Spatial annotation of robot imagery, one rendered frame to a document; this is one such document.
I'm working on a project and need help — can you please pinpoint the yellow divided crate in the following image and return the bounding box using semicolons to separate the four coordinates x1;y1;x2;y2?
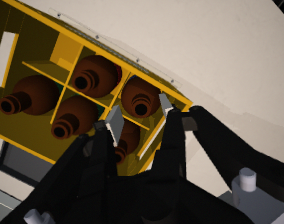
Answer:
0;0;178;176

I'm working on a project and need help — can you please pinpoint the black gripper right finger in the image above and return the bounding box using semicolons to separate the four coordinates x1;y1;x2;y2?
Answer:
138;93;284;224

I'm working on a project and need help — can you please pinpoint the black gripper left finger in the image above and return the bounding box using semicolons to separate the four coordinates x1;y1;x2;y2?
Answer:
0;105;124;224

